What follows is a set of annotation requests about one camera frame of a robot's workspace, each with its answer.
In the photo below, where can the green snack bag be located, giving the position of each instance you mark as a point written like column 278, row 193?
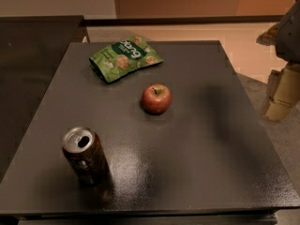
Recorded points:
column 117, row 60

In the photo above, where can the brown soda can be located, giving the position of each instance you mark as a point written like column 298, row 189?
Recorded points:
column 82, row 148

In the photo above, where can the dark side table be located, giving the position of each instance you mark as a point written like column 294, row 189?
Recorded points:
column 31, row 49

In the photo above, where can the red apple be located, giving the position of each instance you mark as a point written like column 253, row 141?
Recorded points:
column 156, row 98

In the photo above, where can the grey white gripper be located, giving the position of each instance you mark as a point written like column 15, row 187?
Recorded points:
column 290, row 37

